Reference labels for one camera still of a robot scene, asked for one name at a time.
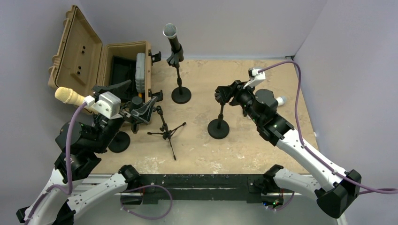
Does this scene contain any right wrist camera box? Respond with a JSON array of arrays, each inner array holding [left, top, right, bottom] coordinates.
[[243, 67, 266, 89]]

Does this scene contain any black dynamic microphone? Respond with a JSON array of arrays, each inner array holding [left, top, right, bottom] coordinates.
[[162, 23, 182, 52]]

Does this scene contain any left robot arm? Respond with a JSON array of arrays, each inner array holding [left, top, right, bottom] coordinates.
[[16, 80, 159, 225]]

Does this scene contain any white wireless microphone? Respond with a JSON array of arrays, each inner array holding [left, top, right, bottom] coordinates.
[[276, 96, 287, 106]]

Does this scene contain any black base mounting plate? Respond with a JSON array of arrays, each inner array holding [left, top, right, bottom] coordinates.
[[137, 173, 294, 206]]

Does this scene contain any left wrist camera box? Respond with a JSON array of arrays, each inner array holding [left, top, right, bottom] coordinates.
[[91, 92, 122, 120]]

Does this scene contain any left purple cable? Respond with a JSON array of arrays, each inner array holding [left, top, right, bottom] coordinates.
[[23, 96, 95, 225]]

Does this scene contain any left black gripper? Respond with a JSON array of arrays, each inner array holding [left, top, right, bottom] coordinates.
[[91, 80, 157, 152]]

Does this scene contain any tripod shock mount stand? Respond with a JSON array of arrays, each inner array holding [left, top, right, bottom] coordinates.
[[124, 102, 187, 161]]

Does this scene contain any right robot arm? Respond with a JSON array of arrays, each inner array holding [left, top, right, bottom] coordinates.
[[214, 80, 361, 218]]

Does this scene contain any black mic stand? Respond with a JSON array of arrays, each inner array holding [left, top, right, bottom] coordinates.
[[207, 93, 230, 140], [108, 131, 130, 153], [167, 45, 191, 104]]

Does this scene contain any tan hard case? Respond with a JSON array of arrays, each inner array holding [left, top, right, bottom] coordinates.
[[48, 5, 153, 102]]

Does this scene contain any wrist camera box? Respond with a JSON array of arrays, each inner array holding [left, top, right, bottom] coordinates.
[[91, 92, 122, 120], [243, 67, 266, 89]]

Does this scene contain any beige handheld microphone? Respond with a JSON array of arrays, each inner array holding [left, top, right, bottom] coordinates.
[[54, 87, 84, 106]]

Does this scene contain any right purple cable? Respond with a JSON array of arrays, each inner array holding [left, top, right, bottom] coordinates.
[[257, 60, 398, 195]]

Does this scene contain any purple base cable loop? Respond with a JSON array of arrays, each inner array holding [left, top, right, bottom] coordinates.
[[120, 185, 173, 221]]

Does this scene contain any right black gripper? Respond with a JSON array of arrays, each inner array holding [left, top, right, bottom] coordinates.
[[219, 79, 262, 124]]

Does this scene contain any black condenser microphone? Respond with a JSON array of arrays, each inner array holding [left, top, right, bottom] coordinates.
[[129, 96, 144, 134]]

